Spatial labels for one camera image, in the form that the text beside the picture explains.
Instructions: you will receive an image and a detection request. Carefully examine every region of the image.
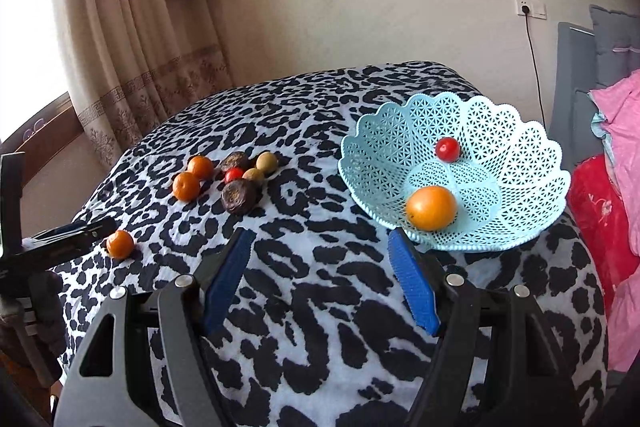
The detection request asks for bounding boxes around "dark wrinkled passion fruit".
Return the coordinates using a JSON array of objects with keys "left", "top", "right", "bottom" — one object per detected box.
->
[
  {"left": 221, "top": 179, "right": 261, "bottom": 215},
  {"left": 218, "top": 153, "right": 251, "bottom": 175}
]

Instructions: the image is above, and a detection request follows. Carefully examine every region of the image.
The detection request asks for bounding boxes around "black power cable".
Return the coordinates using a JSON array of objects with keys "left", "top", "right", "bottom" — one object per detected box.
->
[{"left": 523, "top": 9, "right": 548, "bottom": 128}]

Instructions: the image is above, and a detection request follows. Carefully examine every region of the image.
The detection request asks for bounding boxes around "large orange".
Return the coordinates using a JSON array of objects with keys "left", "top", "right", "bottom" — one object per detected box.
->
[{"left": 405, "top": 186, "right": 459, "bottom": 231}]

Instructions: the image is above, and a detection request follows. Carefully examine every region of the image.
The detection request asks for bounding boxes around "red blanket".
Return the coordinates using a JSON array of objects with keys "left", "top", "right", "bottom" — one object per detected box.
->
[{"left": 567, "top": 154, "right": 640, "bottom": 309}]

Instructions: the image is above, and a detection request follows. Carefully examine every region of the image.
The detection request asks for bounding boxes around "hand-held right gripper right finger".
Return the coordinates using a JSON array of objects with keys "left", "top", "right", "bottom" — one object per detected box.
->
[{"left": 388, "top": 228, "right": 584, "bottom": 427}]

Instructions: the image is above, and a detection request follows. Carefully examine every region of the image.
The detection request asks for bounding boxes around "grey padded headboard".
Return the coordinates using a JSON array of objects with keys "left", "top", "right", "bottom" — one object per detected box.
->
[{"left": 547, "top": 21, "right": 607, "bottom": 168}]

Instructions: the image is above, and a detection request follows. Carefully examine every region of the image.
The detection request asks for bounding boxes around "grey cushion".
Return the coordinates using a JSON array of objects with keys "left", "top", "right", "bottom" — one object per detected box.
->
[{"left": 588, "top": 4, "right": 640, "bottom": 88}]

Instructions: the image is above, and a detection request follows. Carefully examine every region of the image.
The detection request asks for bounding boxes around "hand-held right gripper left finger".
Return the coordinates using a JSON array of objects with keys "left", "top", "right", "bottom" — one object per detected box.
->
[{"left": 52, "top": 228, "right": 256, "bottom": 427}]

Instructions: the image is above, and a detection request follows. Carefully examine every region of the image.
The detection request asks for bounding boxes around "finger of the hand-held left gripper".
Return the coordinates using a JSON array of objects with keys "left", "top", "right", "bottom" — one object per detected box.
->
[{"left": 20, "top": 217, "right": 119, "bottom": 270}]

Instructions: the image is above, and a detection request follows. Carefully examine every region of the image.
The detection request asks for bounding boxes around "black and white leopard blanket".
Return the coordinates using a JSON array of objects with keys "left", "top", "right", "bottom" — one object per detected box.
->
[{"left": 55, "top": 61, "right": 608, "bottom": 427}]

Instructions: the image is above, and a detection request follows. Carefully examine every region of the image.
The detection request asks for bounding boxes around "light blue plastic lace basket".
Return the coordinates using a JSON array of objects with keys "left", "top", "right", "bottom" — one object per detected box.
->
[{"left": 339, "top": 92, "right": 572, "bottom": 253}]

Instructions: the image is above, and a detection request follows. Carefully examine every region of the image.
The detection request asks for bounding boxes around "pink blanket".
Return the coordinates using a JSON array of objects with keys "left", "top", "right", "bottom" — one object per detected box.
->
[{"left": 588, "top": 69, "right": 640, "bottom": 374}]

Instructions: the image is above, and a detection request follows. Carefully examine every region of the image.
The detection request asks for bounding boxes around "small mandarin orange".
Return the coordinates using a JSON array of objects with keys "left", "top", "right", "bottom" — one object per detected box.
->
[
  {"left": 106, "top": 230, "right": 135, "bottom": 259},
  {"left": 187, "top": 155, "right": 215, "bottom": 180},
  {"left": 172, "top": 172, "right": 201, "bottom": 202}
]

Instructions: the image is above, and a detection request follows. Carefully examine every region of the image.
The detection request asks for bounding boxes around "beige patterned curtain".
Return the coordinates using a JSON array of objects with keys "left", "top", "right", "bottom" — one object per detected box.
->
[{"left": 52, "top": 0, "right": 236, "bottom": 168}]

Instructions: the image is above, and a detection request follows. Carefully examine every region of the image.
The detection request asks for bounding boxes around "brown wooden window sill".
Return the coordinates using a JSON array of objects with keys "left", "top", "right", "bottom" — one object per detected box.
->
[{"left": 0, "top": 91, "right": 84, "bottom": 188}]

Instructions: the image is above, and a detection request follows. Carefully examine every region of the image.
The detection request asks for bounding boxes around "white wall socket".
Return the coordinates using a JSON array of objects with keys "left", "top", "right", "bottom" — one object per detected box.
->
[{"left": 514, "top": 0, "right": 547, "bottom": 19}]

